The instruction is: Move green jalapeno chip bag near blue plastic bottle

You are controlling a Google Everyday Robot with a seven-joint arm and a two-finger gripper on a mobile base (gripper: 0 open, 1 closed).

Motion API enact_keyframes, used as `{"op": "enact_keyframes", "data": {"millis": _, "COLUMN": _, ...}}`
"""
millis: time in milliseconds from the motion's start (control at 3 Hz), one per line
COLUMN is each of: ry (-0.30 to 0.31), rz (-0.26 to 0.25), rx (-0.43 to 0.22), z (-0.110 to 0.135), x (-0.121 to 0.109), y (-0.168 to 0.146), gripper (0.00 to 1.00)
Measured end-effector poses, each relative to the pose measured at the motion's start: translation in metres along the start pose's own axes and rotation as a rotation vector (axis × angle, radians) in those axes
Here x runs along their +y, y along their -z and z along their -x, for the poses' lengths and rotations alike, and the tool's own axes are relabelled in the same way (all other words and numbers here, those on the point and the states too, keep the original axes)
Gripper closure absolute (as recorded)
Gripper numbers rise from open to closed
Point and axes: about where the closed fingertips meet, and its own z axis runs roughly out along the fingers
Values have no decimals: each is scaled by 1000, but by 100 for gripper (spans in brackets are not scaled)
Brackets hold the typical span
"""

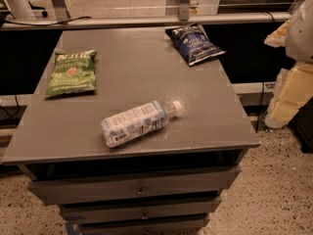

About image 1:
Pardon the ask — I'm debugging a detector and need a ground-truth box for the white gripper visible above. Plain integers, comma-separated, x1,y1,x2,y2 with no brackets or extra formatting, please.
264,0,313,128

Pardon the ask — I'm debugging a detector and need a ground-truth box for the blue label plastic bottle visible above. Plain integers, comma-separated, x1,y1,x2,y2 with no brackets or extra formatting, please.
101,101,182,148

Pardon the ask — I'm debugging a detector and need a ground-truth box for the green jalapeno chip bag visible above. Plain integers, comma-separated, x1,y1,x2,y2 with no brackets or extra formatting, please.
46,50,97,97

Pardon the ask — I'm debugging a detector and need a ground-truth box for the blue chip bag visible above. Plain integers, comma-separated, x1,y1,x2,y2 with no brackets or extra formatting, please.
165,24,224,67

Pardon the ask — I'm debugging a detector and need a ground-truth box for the grey drawer cabinet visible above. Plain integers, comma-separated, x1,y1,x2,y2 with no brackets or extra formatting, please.
3,27,258,235

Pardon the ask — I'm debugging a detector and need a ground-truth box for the top drawer knob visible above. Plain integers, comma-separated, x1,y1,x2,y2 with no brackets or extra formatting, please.
136,188,146,197

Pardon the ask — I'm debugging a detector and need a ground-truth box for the drawer knob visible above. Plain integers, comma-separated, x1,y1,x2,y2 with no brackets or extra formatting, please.
141,213,149,220
136,188,146,197

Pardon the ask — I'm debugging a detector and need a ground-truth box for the middle drawer knob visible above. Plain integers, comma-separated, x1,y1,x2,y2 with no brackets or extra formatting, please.
141,213,149,220

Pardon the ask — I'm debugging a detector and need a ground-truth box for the white pipe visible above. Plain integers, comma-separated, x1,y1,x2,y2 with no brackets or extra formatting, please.
7,0,35,20

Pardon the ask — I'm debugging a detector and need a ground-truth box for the black cable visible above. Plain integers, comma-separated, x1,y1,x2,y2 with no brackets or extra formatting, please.
4,15,92,26

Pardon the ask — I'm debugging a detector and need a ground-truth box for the metal guard rail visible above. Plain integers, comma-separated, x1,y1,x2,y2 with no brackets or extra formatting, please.
0,12,291,31

